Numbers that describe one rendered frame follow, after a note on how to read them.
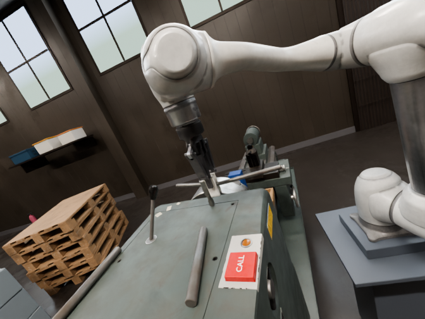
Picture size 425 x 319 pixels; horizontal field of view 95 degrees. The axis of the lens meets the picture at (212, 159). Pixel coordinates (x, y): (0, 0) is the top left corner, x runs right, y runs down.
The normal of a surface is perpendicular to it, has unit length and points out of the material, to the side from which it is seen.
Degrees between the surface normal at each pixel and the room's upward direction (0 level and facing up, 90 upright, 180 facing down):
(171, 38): 93
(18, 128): 90
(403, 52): 107
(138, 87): 90
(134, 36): 90
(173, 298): 0
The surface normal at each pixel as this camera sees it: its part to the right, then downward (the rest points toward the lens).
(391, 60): -0.78, 0.62
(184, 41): 0.04, 0.30
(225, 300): -0.36, -0.89
